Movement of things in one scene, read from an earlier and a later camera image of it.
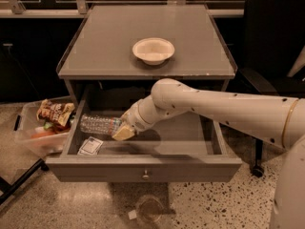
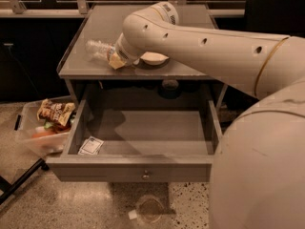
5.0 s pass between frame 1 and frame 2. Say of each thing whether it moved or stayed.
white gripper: moved
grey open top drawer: stayed
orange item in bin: stayed
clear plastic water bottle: moved
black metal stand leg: stayed
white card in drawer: stayed
